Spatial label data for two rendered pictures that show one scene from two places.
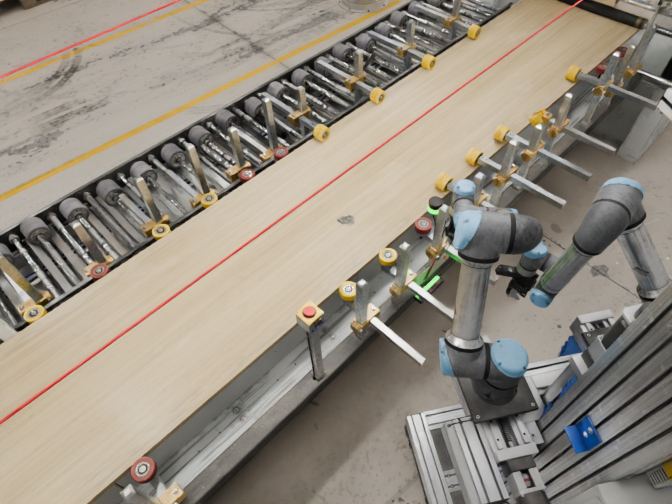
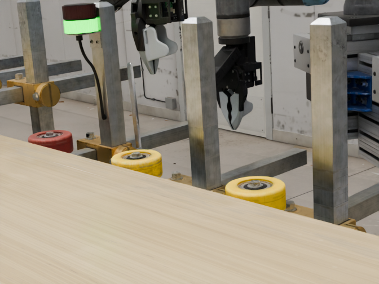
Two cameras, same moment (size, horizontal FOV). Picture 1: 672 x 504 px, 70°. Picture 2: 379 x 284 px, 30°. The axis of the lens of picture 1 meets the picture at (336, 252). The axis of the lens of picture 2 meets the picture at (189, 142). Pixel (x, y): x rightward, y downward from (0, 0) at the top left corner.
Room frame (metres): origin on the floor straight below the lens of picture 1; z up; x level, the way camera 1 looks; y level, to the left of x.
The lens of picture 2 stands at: (1.18, 0.85, 1.20)
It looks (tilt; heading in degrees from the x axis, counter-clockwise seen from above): 14 degrees down; 270
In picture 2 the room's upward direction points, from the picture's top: 4 degrees counter-clockwise
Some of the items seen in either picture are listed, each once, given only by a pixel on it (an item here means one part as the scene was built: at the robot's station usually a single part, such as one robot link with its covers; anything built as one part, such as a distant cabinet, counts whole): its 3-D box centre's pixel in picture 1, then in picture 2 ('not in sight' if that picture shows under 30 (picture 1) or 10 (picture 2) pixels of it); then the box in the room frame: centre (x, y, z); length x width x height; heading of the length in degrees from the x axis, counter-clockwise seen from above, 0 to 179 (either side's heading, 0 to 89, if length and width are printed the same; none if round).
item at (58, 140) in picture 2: (422, 230); (53, 162); (1.43, -0.41, 0.85); 0.08 x 0.08 x 0.11
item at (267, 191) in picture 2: (348, 295); (256, 221); (1.09, -0.05, 0.85); 0.08 x 0.08 x 0.11
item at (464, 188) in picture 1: (463, 195); not in sight; (1.22, -0.48, 1.31); 0.09 x 0.08 x 0.11; 170
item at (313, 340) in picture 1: (314, 351); not in sight; (0.81, 0.10, 0.93); 0.05 x 0.05 x 0.45; 43
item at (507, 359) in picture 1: (503, 362); not in sight; (0.60, -0.50, 1.21); 0.13 x 0.12 x 0.14; 80
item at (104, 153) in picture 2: (438, 246); (106, 154); (1.34, -0.48, 0.85); 0.14 x 0.06 x 0.05; 133
